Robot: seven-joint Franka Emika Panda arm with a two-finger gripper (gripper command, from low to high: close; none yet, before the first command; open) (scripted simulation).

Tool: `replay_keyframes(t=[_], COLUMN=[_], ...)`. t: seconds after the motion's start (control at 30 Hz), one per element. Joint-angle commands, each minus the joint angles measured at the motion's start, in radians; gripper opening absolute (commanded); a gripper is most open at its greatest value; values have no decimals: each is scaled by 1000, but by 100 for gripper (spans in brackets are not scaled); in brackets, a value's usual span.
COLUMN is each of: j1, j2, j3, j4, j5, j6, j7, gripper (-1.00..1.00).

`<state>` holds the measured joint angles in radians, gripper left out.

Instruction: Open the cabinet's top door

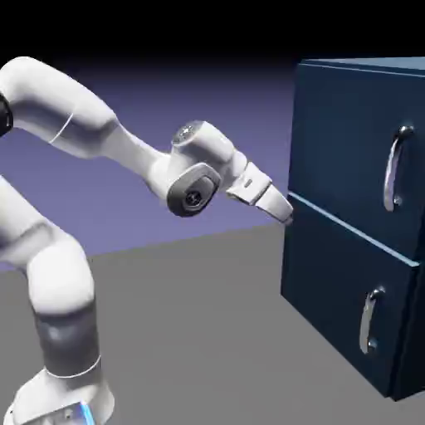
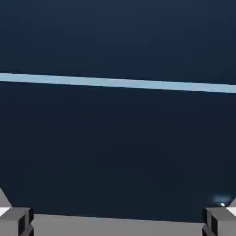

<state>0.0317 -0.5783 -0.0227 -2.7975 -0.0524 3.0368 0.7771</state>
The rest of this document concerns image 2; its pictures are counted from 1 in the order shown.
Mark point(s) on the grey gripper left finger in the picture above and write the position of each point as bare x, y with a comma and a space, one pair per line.
12, 221

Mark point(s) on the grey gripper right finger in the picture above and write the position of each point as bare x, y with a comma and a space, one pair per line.
223, 221

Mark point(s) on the dark blue cabinet door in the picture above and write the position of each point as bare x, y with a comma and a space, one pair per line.
118, 36
118, 147

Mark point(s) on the dark blue cabinet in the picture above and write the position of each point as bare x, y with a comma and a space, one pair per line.
118, 83

